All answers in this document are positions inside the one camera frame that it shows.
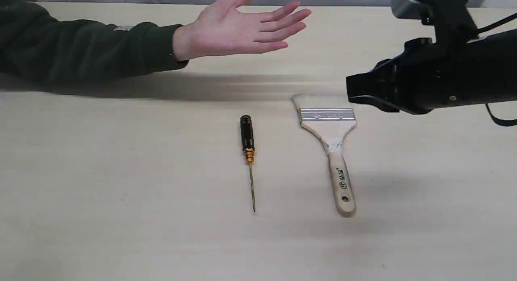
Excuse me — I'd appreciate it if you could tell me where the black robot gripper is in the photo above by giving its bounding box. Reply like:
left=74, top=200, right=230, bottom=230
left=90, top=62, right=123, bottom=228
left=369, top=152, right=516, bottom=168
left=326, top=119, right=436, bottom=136
left=346, top=29, right=517, bottom=114

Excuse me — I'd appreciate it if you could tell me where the wide wooden paint brush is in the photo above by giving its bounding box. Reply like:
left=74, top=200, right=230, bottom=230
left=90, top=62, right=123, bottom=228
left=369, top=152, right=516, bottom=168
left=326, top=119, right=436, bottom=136
left=291, top=94, right=357, bottom=218

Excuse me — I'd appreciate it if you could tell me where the black gold precision screwdriver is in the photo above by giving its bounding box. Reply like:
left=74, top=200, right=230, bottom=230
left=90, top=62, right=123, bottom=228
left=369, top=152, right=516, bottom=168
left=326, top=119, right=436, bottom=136
left=240, top=115, right=256, bottom=213

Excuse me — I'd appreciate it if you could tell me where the dark green sleeved forearm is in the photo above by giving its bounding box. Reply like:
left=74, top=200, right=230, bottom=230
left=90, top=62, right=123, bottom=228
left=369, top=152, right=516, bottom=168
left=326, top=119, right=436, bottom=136
left=0, top=0, right=188, bottom=85

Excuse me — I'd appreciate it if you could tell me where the open bare human hand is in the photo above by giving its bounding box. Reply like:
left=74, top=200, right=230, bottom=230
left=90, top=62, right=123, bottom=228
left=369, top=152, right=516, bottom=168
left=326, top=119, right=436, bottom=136
left=172, top=0, right=311, bottom=61

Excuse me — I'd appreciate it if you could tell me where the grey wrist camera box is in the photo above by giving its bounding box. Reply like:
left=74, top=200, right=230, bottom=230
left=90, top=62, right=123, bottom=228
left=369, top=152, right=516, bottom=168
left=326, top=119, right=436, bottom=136
left=390, top=0, right=432, bottom=20

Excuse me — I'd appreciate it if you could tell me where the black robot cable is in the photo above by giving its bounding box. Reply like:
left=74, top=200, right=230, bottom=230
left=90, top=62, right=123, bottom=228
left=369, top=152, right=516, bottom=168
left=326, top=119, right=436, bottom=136
left=477, top=13, right=517, bottom=127

